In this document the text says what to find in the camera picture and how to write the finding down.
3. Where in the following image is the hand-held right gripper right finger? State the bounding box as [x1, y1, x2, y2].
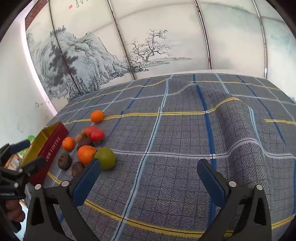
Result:
[196, 159, 272, 241]

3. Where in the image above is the wooden chair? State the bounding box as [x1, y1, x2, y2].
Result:
[4, 154, 23, 171]

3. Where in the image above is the dark brown round fruit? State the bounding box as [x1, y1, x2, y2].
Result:
[77, 138, 95, 151]
[71, 161, 86, 178]
[57, 152, 73, 171]

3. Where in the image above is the ink landscape wall painting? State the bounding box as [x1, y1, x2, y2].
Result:
[25, 0, 296, 102]

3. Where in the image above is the person's left hand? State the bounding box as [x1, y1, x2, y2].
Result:
[4, 199, 26, 223]

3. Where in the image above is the small orange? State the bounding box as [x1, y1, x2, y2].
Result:
[62, 137, 76, 151]
[90, 110, 104, 123]

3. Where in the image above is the large orange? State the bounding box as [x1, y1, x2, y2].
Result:
[77, 145, 97, 164]

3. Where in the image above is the red tomato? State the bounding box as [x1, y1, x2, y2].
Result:
[84, 126, 105, 143]

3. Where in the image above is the green round fruit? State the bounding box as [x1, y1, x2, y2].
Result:
[94, 147, 116, 169]

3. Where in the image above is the green tissue pack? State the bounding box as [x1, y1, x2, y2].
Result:
[18, 135, 36, 160]

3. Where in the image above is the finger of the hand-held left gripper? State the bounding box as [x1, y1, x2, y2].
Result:
[0, 157, 47, 184]
[0, 140, 31, 163]

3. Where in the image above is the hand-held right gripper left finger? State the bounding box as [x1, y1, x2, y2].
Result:
[26, 159, 102, 241]

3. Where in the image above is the red and gold tin box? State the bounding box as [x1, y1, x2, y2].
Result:
[18, 122, 69, 186]

